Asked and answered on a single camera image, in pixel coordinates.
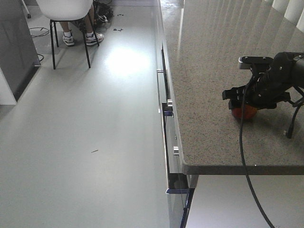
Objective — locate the seated person's legs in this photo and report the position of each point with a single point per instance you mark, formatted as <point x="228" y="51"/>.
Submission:
<point x="92" y="38"/>

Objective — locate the dark grey cabinet panel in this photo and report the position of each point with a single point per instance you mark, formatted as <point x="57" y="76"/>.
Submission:
<point x="18" y="57"/>

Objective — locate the red yellow apple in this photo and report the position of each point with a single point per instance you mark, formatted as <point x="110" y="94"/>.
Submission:
<point x="249" y="112"/>

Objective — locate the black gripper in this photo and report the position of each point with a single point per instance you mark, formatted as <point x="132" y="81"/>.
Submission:
<point x="268" y="84"/>

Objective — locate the grey stone kitchen counter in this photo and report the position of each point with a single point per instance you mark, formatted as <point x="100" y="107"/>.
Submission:
<point x="205" y="39"/>

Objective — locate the white shell chair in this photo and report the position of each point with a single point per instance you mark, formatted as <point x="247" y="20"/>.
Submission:
<point x="66" y="11"/>

